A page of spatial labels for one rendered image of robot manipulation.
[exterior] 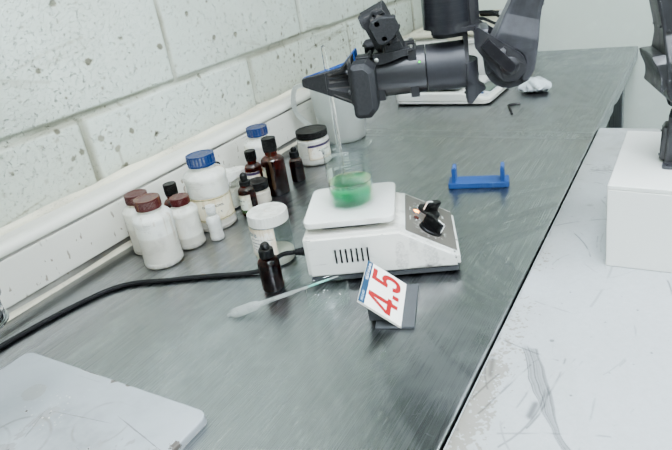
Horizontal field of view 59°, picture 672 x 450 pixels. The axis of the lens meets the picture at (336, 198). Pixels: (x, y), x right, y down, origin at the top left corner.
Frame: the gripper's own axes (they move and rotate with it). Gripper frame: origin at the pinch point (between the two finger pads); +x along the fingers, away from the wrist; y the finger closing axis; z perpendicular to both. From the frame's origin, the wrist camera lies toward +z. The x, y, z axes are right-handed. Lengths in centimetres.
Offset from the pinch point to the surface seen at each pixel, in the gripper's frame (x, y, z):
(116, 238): 40.4, -7.2, -23.4
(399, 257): -6.8, 6.6, -22.5
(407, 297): -7.7, 11.9, -25.2
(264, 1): 23, -63, 6
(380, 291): -4.8, 13.6, -23.0
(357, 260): -1.4, 6.8, -22.4
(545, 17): -49, -131, -15
